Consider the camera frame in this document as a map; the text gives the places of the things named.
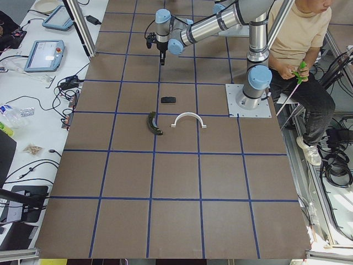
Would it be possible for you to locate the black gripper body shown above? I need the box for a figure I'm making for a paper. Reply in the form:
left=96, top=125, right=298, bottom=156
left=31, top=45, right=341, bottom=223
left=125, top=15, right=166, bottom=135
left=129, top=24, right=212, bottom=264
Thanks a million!
left=146, top=32, right=169, bottom=53

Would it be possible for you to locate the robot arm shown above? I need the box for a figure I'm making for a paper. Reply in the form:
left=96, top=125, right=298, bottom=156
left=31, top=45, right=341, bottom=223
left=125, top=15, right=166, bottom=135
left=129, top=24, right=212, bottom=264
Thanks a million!
left=145, top=0, right=273, bottom=110

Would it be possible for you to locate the black brake pad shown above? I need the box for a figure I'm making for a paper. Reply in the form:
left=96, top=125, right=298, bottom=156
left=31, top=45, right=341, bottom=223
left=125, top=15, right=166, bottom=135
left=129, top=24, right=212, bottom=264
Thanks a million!
left=161, top=97, right=177, bottom=104

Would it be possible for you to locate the black power adapter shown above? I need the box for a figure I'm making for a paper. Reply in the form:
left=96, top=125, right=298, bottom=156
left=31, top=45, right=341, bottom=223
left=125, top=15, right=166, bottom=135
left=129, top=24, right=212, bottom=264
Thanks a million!
left=85, top=15, right=101, bottom=25

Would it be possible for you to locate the green brake shoe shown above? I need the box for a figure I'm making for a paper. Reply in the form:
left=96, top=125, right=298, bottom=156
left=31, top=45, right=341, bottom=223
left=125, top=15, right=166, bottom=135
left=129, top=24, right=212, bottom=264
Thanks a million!
left=147, top=112, right=163, bottom=136

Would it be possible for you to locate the far teach pendant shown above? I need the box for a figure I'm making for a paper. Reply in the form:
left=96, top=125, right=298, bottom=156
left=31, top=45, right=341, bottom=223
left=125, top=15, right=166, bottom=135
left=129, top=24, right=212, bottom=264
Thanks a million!
left=42, top=5, right=73, bottom=31

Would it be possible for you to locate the teach pendant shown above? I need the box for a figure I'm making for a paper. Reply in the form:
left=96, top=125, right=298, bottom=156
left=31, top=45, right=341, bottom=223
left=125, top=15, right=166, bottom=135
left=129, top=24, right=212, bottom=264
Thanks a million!
left=42, top=5, right=73, bottom=31
left=24, top=40, right=65, bottom=73

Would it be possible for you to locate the near teach pendant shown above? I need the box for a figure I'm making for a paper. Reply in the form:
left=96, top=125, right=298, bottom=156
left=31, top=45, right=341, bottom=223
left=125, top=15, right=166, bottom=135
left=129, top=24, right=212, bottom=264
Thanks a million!
left=24, top=40, right=65, bottom=73

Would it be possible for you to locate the person in beige shirt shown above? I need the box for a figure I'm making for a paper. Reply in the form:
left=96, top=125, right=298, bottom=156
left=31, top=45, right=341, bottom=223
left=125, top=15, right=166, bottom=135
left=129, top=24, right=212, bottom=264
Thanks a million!
left=269, top=0, right=335, bottom=166

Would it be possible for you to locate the plastic water bottle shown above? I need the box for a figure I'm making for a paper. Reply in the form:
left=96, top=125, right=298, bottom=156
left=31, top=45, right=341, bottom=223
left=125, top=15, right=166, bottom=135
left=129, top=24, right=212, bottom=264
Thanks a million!
left=1, top=103, right=30, bottom=129

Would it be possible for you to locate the aluminium frame post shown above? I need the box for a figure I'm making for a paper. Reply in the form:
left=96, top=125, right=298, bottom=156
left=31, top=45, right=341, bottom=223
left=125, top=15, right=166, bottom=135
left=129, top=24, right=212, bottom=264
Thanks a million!
left=63, top=0, right=97, bottom=58

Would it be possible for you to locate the white curved plastic bracket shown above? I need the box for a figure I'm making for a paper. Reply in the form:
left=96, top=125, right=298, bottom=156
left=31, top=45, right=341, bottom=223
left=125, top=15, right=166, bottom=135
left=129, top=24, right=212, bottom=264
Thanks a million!
left=170, top=112, right=207, bottom=130

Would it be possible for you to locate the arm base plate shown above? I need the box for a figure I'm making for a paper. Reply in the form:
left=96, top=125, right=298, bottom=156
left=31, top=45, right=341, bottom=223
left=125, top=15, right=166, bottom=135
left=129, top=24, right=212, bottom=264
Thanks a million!
left=225, top=84, right=272, bottom=118
left=218, top=24, right=249, bottom=38

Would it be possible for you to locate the green handled screwdriver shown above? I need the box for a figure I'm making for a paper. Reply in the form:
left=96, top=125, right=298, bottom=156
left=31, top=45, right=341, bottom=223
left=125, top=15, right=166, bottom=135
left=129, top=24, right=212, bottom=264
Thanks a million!
left=275, top=61, right=309, bottom=116

